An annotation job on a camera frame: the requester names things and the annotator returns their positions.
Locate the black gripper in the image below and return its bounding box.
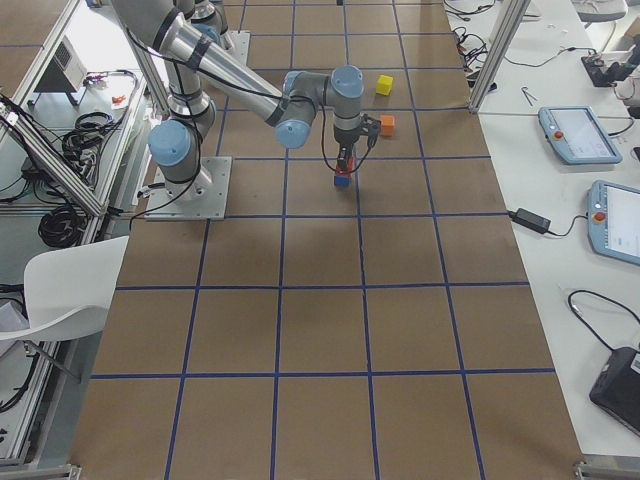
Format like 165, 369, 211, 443
333, 125, 361, 174

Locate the red block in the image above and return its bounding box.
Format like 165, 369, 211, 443
336, 156, 356, 175

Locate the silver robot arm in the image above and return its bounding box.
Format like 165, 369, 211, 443
113, 1, 368, 203
189, 0, 229, 36

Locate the blue block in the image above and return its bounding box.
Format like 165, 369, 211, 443
333, 175, 351, 188

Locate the orange block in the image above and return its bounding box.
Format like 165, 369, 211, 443
379, 114, 396, 137

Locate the yellow block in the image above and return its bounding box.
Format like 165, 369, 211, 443
375, 74, 394, 97

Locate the hex key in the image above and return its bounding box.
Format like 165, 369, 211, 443
521, 86, 536, 106

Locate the black power adapter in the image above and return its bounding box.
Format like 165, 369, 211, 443
508, 208, 551, 234

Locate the far teach pendant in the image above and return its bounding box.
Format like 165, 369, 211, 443
537, 106, 622, 165

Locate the teach pendant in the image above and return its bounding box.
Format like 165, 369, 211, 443
537, 106, 622, 165
587, 180, 639, 265

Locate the near teach pendant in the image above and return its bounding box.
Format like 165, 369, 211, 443
587, 180, 639, 265

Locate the grey box device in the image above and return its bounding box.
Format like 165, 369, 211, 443
34, 36, 88, 106

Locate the white chair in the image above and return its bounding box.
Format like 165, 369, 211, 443
1, 236, 129, 342

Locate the black laptop device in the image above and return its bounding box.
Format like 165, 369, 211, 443
589, 347, 639, 435

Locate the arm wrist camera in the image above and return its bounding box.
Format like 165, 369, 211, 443
360, 114, 381, 149

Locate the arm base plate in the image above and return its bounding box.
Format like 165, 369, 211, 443
225, 30, 251, 65
144, 156, 233, 221

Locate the aluminium frame post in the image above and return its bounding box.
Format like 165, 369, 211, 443
468, 0, 530, 114

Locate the black cables bundle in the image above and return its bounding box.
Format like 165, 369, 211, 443
38, 204, 84, 249

